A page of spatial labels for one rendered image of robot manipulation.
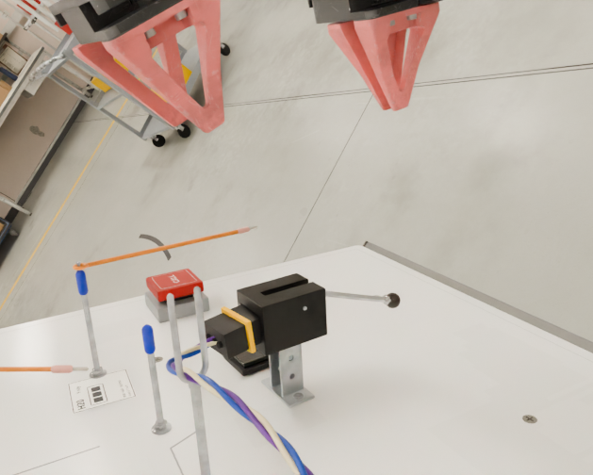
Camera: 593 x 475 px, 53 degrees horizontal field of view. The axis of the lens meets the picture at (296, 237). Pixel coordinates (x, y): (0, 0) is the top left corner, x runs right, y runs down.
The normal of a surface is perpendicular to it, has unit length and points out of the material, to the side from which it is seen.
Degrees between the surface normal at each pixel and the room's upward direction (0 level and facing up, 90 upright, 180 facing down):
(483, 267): 0
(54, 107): 90
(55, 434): 50
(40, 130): 90
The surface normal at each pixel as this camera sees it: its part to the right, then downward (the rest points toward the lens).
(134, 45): 0.64, 0.49
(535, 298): -0.70, -0.47
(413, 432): -0.05, -0.95
